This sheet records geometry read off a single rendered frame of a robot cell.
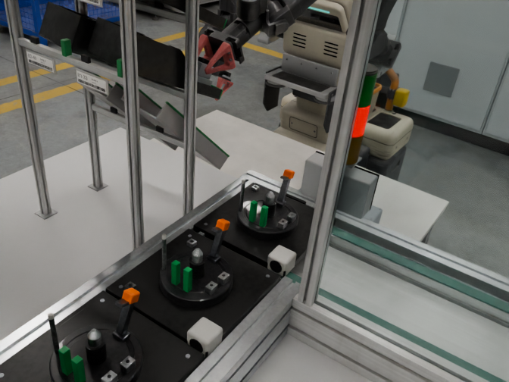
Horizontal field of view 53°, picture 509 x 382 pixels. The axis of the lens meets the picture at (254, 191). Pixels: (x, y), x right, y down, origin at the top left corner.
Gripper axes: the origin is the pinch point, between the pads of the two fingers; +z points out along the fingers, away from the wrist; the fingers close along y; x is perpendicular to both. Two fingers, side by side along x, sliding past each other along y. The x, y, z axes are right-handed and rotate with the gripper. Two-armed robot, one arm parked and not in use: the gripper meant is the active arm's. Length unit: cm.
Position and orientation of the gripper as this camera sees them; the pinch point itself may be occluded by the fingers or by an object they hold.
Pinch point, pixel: (200, 67)
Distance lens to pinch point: 120.7
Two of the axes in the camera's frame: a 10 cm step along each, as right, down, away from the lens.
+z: -6.2, 6.8, -3.8
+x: 1.7, 5.9, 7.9
